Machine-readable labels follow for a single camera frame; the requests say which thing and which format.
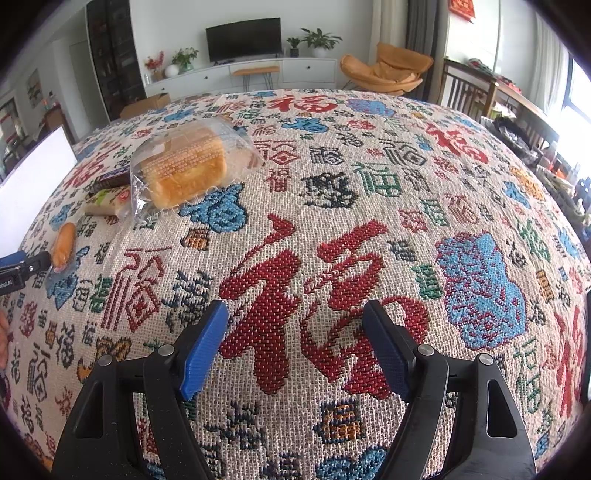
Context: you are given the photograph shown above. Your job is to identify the green plant in vase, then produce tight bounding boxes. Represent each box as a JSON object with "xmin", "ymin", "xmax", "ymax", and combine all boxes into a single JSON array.
[{"xmin": 172, "ymin": 47, "xmax": 199, "ymax": 75}]

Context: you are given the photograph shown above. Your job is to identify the orange sausage clear wrapper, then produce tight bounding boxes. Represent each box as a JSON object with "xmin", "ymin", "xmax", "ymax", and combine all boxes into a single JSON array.
[{"xmin": 46, "ymin": 222, "xmax": 78, "ymax": 296}]

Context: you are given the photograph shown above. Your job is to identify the large potted green plant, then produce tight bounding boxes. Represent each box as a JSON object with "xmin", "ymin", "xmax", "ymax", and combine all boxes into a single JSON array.
[{"xmin": 300, "ymin": 28, "xmax": 343, "ymax": 58}]

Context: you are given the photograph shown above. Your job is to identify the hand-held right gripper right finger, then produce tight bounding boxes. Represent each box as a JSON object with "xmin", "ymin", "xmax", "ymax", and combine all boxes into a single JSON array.
[{"xmin": 362, "ymin": 300, "xmax": 539, "ymax": 480}]

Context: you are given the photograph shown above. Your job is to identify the red flowers in vase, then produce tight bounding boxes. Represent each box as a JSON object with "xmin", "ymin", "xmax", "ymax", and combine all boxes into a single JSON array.
[{"xmin": 144, "ymin": 52, "xmax": 166, "ymax": 82}]

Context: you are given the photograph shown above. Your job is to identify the dark wooden table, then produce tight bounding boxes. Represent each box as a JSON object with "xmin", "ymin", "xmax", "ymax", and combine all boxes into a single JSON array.
[{"xmin": 496, "ymin": 78, "xmax": 561, "ymax": 149}]

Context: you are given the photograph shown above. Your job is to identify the bread in clear packet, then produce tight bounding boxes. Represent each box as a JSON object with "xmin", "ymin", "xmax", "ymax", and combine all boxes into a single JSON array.
[{"xmin": 129, "ymin": 115, "xmax": 265, "ymax": 223}]

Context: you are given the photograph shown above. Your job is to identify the black television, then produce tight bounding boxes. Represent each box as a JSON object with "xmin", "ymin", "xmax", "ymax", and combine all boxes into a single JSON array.
[{"xmin": 206, "ymin": 17, "xmax": 282, "ymax": 64}]

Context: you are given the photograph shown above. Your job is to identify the black display cabinet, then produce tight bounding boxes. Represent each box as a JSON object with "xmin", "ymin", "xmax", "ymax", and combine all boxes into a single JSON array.
[{"xmin": 85, "ymin": 0, "xmax": 147, "ymax": 121}]

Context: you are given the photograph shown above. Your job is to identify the framed wall picture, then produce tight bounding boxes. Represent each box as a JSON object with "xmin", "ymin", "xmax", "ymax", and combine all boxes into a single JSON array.
[{"xmin": 25, "ymin": 69, "xmax": 45, "ymax": 110}]

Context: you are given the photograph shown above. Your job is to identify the printed woven blanket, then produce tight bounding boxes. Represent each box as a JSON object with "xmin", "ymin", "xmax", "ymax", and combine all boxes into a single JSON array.
[{"xmin": 0, "ymin": 88, "xmax": 591, "ymax": 480}]

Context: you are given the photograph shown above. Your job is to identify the dark crumpled bag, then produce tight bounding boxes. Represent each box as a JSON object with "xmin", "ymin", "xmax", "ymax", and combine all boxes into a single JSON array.
[{"xmin": 480, "ymin": 115, "xmax": 541, "ymax": 163}]

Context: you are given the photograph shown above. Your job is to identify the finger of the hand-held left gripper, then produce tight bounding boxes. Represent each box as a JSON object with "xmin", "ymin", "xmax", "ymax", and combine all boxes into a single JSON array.
[{"xmin": 0, "ymin": 250, "xmax": 52, "ymax": 280}]

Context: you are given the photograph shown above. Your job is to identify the orange lounge chair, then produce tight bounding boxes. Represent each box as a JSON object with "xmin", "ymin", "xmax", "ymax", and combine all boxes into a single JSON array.
[{"xmin": 340, "ymin": 42, "xmax": 435, "ymax": 97}]

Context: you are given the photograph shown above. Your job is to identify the dark brown snack packet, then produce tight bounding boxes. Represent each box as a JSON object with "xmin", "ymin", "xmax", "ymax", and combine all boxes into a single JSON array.
[{"xmin": 88, "ymin": 168, "xmax": 133, "ymax": 195}]

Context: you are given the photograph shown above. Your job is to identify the white television cabinet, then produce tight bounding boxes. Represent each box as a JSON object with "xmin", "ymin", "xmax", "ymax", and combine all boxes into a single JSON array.
[{"xmin": 143, "ymin": 56, "xmax": 338, "ymax": 100}]

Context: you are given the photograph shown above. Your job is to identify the white flat panel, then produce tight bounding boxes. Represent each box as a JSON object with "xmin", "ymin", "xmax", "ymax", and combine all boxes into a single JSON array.
[{"xmin": 0, "ymin": 124, "xmax": 78, "ymax": 245}]

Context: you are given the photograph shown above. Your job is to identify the cardboard box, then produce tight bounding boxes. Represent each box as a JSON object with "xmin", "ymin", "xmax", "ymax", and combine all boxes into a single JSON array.
[{"xmin": 120, "ymin": 92, "xmax": 171, "ymax": 119}]

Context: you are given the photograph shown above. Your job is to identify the window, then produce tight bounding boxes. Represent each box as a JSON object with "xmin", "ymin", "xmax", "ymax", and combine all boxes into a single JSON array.
[{"xmin": 554, "ymin": 46, "xmax": 591, "ymax": 153}]

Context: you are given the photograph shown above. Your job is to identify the beige green snack packet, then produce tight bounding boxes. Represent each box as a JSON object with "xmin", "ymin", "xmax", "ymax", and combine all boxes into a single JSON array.
[{"xmin": 84, "ymin": 185, "xmax": 134, "ymax": 217}]

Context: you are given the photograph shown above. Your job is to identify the white pole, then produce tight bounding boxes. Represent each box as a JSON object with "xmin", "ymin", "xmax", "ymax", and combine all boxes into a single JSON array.
[{"xmin": 493, "ymin": 0, "xmax": 504, "ymax": 70}]

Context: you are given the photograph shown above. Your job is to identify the dark wooden chair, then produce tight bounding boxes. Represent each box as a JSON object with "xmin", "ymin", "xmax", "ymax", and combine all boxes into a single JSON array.
[{"xmin": 441, "ymin": 58, "xmax": 499, "ymax": 119}]

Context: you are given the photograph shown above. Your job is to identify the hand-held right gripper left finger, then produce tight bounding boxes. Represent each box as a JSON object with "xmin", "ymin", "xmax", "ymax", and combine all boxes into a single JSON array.
[{"xmin": 52, "ymin": 299, "xmax": 230, "ymax": 480}]

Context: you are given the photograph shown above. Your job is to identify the grey curtain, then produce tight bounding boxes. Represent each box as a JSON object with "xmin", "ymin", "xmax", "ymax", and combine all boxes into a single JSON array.
[{"xmin": 406, "ymin": 0, "xmax": 451, "ymax": 104}]

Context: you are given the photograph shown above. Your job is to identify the wooden stool hairpin legs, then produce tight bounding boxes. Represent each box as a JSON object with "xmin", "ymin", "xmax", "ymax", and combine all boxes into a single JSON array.
[{"xmin": 231, "ymin": 65, "xmax": 280, "ymax": 91}]

